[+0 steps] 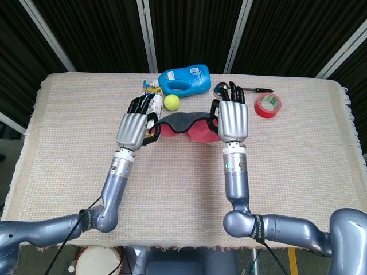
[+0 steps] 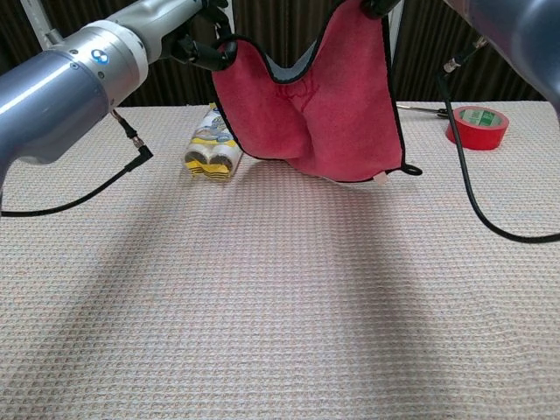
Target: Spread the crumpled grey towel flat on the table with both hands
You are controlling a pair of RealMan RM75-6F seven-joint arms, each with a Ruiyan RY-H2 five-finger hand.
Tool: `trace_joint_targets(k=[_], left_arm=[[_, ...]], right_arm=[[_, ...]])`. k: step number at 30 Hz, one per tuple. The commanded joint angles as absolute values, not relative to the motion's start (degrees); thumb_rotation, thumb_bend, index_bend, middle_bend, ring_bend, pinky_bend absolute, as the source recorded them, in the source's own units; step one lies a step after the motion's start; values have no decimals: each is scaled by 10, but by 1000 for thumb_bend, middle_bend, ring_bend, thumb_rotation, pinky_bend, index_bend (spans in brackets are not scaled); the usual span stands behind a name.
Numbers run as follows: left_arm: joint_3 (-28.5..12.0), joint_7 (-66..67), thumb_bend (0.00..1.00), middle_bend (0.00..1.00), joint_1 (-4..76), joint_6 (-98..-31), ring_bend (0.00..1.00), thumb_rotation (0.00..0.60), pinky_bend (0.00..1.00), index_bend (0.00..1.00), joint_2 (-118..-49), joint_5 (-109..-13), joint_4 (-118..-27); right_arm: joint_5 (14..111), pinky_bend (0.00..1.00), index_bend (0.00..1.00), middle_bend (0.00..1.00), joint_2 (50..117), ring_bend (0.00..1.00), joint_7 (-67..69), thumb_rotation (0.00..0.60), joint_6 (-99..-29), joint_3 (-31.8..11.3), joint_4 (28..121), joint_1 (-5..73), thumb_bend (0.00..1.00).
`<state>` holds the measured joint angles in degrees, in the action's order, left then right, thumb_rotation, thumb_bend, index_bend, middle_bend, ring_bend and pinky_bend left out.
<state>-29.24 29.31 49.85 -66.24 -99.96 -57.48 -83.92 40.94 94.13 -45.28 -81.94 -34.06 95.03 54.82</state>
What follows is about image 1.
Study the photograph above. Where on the dark grey cloth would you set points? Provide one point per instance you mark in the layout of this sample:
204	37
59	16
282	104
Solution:
183	121

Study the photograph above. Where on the blue detergent bottle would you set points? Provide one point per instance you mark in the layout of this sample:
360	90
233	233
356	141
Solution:
186	77

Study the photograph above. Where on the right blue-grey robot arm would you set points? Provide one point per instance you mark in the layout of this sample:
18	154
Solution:
236	186

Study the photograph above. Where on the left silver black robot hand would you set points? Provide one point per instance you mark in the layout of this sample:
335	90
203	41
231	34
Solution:
132	131

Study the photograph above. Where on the yellow tennis ball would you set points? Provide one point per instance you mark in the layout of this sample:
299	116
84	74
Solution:
171	102

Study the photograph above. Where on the white partition post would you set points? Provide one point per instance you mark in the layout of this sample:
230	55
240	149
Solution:
239	31
46	31
11	123
146	34
344	48

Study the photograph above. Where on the white round stool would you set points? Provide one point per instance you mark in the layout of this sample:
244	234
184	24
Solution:
94	262

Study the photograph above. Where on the metal table leg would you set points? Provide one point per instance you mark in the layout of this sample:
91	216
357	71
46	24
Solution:
254	260

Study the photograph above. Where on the white spray bottle pack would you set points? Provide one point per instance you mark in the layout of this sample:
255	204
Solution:
157	104

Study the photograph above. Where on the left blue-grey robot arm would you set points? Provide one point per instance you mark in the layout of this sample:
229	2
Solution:
113	192

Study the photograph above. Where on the blue-grey robot torso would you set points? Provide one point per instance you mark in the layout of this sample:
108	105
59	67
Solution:
186	263

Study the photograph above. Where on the red tape roll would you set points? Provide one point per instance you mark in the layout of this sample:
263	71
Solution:
259	110

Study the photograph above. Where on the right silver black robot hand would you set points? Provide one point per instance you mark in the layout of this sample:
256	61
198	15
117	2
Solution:
232	121

